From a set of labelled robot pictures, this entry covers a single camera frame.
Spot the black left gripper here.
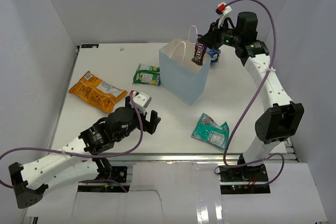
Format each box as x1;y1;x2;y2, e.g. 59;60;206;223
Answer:
115;95;161;142

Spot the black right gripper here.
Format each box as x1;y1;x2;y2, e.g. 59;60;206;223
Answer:
198;18;242;50

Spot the purple M&M's packet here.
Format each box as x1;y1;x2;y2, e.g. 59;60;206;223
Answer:
192;41;207;66

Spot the green Fox's candy bag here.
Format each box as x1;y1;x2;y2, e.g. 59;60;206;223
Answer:
133;63;161;86

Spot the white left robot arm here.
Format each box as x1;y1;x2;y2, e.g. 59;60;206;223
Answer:
8;91;161;209

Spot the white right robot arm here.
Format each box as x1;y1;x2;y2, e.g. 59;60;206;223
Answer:
200;10;304;182

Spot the dark blue snack bag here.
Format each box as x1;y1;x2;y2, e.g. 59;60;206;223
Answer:
201;43;221;63

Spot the light blue paper bag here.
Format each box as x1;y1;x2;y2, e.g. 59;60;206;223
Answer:
159;31;211;105

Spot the teal Fox's candy bag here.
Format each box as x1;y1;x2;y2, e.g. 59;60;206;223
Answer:
191;113;229;150

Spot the orange chip bag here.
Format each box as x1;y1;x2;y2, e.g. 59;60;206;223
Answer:
68;71;128;113

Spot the black left corner label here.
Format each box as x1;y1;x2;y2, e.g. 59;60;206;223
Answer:
81;44;99;48

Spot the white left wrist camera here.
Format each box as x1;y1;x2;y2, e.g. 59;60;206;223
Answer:
130;90;152;114

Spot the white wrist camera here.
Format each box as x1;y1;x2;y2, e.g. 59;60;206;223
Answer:
215;2;232;28
130;90;152;114

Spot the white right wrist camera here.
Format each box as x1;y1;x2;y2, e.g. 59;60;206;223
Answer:
215;2;232;28

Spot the aluminium table edge rail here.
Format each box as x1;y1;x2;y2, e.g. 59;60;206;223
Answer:
47;152;274;163

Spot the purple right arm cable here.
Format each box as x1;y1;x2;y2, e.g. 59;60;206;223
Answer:
214;0;285;190

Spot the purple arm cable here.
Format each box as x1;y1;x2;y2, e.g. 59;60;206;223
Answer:
214;0;285;190
0;90;144;189

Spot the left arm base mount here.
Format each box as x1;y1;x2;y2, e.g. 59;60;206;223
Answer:
78;166;130;193

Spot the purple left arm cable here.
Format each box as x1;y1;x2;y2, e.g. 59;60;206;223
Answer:
0;90;144;189

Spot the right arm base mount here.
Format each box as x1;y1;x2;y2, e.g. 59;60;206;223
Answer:
214;165;270;195

